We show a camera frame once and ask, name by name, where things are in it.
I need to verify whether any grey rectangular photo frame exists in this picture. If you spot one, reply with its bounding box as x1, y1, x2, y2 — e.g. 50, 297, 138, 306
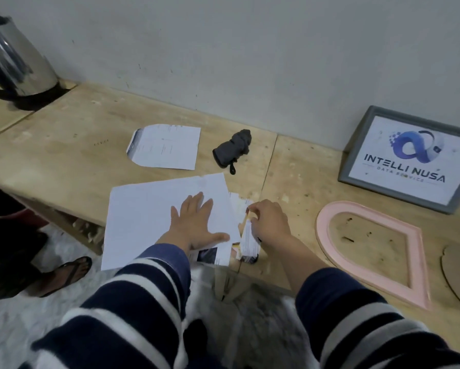
337, 105, 460, 215

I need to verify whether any pink arched photo frame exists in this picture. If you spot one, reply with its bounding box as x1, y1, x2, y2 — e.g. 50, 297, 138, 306
315, 200, 432, 311

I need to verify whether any white cut paper sheet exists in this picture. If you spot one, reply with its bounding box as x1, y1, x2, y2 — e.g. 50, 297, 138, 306
126, 124, 202, 171

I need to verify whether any large white paper sheet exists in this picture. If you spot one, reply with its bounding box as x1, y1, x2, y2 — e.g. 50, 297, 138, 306
101, 172, 241, 272

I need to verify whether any steel electric kettle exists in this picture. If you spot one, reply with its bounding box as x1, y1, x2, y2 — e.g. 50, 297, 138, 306
0, 13, 61, 100

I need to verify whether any black cleaning cloth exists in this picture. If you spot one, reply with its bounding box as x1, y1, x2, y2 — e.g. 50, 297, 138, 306
212, 129, 252, 175

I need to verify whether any person's left hand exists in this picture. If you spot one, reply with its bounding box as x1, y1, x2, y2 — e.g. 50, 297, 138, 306
159, 192, 231, 252

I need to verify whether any person's right forearm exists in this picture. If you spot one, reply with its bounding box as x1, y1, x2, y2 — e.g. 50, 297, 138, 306
268, 238, 460, 369

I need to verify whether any person's left forearm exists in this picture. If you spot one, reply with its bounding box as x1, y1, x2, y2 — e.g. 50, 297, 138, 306
29, 243, 192, 369

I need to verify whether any double-sided arched brochure picture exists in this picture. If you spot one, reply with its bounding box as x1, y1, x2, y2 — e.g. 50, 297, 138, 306
237, 209, 262, 264

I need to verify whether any person's right hand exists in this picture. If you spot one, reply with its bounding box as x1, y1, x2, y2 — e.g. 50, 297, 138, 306
246, 199, 292, 250

